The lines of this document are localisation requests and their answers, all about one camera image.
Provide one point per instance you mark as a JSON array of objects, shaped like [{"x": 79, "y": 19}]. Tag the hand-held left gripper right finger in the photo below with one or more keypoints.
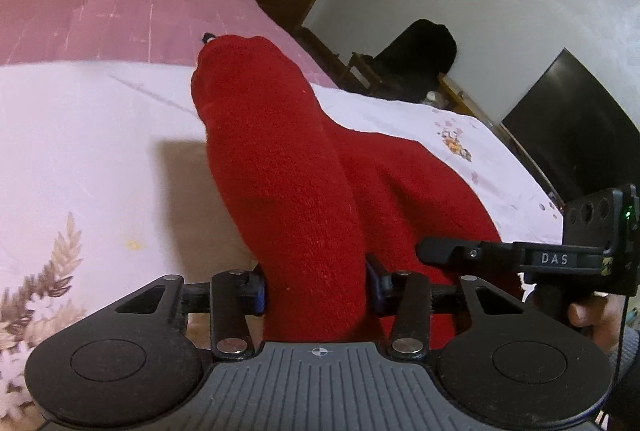
[{"x": 374, "y": 286}]

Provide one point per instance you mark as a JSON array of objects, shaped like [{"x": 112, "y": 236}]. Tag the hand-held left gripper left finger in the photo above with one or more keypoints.
[{"x": 259, "y": 298}]

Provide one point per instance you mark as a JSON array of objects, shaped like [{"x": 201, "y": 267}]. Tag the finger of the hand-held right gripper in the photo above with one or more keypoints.
[{"x": 465, "y": 253}]

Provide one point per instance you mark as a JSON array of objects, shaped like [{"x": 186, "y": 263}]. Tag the red knit sweater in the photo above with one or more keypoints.
[{"x": 280, "y": 161}]

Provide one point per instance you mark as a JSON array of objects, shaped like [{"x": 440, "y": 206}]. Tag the person's right forearm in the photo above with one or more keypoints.
[{"x": 627, "y": 386}]

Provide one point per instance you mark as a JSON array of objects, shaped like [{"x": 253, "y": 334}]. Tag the person's right hand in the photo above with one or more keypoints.
[{"x": 597, "y": 318}]

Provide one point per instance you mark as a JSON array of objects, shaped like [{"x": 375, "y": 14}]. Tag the black flat television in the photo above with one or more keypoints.
[{"x": 575, "y": 121}]

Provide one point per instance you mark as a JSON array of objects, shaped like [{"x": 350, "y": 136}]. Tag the black cloth heap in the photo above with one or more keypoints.
[{"x": 420, "y": 56}]

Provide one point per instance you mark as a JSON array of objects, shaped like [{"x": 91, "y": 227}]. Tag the dark wooden chair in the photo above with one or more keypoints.
[{"x": 361, "y": 68}]

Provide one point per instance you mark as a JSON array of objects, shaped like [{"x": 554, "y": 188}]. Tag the white floral blanket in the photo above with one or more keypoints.
[{"x": 90, "y": 151}]

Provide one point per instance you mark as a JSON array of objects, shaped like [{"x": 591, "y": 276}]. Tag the small black cloth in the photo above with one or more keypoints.
[{"x": 208, "y": 37}]

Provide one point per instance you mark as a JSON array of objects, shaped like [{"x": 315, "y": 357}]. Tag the pink bed sheet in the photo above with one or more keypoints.
[{"x": 125, "y": 16}]

